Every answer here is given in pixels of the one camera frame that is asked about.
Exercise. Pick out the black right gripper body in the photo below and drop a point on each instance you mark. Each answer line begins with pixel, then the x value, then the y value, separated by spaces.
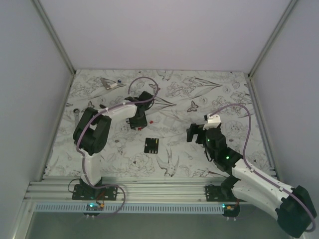
pixel 197 129

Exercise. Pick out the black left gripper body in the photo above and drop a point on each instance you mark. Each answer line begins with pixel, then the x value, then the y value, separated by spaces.
pixel 138 122

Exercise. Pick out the black fuse box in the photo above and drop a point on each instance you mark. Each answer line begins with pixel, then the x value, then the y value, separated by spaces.
pixel 150 146

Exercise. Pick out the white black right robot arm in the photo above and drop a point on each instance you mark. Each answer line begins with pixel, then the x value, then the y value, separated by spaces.
pixel 291 207

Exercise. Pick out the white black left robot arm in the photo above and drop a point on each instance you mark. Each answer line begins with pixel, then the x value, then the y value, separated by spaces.
pixel 92 130

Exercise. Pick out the chrome ratchet wrench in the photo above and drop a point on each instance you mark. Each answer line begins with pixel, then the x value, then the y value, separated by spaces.
pixel 76 113

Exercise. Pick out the right controller board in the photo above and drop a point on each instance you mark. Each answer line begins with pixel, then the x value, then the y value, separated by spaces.
pixel 231 211

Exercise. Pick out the controller board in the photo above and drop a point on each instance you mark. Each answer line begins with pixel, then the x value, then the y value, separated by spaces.
pixel 93 209
pixel 231 211

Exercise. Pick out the left controller board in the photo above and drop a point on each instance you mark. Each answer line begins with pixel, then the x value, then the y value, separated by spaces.
pixel 93 209

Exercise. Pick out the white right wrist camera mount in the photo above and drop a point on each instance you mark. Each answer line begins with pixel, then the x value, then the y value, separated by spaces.
pixel 212 121

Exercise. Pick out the small metal bracket tool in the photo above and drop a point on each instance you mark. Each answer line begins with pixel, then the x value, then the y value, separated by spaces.
pixel 105 83

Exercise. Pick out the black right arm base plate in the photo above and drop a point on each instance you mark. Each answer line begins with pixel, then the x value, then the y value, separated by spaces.
pixel 219 194

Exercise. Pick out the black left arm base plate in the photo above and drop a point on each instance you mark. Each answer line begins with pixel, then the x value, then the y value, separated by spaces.
pixel 84 192

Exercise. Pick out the aluminium frame rail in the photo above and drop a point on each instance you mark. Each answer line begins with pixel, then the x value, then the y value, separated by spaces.
pixel 137 190

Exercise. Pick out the grey slotted cable duct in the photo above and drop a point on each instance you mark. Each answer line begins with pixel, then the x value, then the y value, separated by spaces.
pixel 134 208

